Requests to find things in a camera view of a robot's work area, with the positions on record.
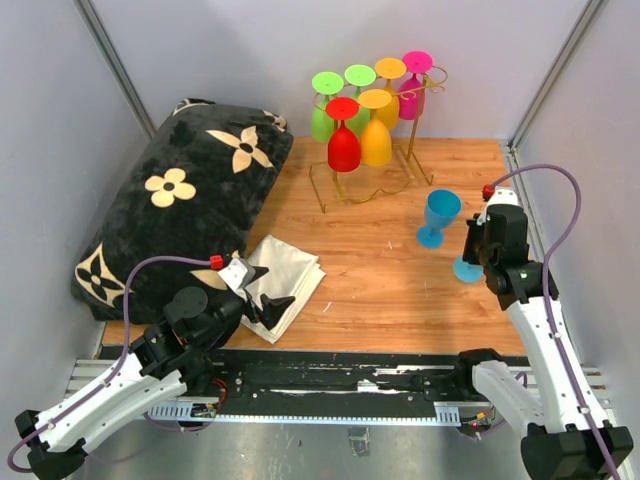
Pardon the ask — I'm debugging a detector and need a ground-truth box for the light blue wine glass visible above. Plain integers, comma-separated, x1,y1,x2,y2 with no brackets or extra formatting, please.
453,256,484,284

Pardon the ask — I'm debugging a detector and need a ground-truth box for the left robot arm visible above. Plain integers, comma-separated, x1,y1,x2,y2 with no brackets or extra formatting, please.
15,265,295,479

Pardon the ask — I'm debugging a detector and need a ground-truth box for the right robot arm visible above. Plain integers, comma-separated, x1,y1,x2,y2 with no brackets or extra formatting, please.
452,204,634,479

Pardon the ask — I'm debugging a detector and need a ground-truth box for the front yellow wine glass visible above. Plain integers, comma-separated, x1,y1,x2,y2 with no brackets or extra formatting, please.
358,89,392,167

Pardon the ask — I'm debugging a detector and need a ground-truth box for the red wine glass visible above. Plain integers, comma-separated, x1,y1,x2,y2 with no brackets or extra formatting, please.
326,97,361,173

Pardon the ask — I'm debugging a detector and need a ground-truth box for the pink wine glass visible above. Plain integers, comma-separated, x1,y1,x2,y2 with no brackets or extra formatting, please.
398,50,434,120

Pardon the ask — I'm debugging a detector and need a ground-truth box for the back orange wine glass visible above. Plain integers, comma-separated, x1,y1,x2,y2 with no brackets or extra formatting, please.
373,57,408,129

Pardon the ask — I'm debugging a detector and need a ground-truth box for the left green wine glass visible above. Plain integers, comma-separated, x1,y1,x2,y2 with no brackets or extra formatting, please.
311,71,344,143

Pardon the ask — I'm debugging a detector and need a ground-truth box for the green wine glass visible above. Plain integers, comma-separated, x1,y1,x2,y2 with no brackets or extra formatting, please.
343,63,378,137
311,71,344,143

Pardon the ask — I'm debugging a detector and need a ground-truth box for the right green wine glass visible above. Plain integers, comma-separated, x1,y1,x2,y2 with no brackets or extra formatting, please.
343,63,378,137

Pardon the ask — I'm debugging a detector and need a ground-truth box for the folded beige cloth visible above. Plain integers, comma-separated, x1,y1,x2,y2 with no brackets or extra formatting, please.
241,235,326,344

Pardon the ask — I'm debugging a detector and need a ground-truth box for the black floral pillow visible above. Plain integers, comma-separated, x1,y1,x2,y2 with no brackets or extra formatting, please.
70,98,294,324

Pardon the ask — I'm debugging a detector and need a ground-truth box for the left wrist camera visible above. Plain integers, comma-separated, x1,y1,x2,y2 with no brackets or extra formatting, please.
218,258,256,292

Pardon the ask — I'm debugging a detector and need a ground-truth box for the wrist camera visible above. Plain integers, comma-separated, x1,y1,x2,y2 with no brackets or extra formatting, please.
218,258,256,292
486,187,520,209

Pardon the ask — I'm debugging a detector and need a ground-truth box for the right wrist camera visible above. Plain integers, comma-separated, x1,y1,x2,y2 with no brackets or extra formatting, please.
486,187,520,209

